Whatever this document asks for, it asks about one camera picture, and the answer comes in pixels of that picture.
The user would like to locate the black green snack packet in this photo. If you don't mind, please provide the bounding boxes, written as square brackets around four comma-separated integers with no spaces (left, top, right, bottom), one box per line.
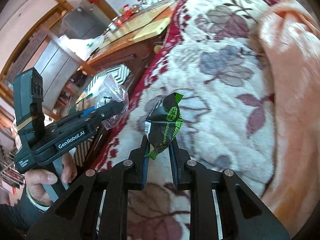
[144,92,183,160]

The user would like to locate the wooden glass-top cabinet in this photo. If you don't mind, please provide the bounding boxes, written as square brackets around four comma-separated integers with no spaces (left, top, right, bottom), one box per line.
[77,0,178,77]

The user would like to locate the grey refrigerator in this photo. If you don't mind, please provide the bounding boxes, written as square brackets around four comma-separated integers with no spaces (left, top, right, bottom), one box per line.
[60,7,111,40]

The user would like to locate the floral fleece blanket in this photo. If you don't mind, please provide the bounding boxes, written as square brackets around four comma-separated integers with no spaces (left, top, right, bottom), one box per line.
[95,0,289,239]

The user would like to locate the white plastic bag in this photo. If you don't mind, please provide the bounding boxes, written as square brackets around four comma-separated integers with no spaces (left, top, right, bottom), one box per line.
[59,35,107,61]

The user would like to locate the jade bracelet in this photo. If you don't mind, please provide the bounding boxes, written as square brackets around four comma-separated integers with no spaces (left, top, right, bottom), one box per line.
[24,187,52,212]

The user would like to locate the red santa figurine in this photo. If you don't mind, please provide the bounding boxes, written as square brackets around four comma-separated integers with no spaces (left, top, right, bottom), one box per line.
[119,4,133,22]

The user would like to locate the green striped white box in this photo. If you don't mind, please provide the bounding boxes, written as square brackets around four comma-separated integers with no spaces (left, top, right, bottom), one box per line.
[72,64,130,112]

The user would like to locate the peach quilted blanket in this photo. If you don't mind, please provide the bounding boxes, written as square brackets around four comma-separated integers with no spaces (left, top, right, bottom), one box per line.
[257,0,319,236]

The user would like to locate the person's left hand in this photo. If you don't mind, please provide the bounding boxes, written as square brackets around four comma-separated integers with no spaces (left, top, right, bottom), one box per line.
[24,152,77,207]

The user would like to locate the clear plastic bag dark snacks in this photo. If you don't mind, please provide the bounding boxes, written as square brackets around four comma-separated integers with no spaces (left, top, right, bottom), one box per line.
[95,74,129,130]

